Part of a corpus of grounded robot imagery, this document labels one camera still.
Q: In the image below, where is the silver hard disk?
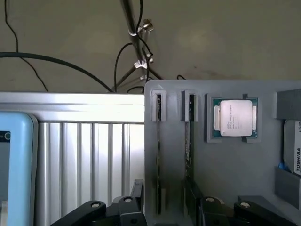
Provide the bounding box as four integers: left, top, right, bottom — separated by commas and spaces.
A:
283, 119, 301, 177

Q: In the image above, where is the light blue teach pendant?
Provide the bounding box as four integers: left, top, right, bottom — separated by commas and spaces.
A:
0, 112, 39, 226

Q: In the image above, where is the silver tripod stand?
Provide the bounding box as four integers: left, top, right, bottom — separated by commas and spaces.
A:
115, 0, 163, 93

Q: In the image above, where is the silver CPU chip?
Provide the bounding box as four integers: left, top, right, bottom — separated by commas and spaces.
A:
211, 97, 259, 138

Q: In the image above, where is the grey parts rack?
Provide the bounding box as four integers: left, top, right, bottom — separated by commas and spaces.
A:
143, 79, 301, 226

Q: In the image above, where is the thick black cable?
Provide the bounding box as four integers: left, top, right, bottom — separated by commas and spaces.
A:
0, 52, 114, 93

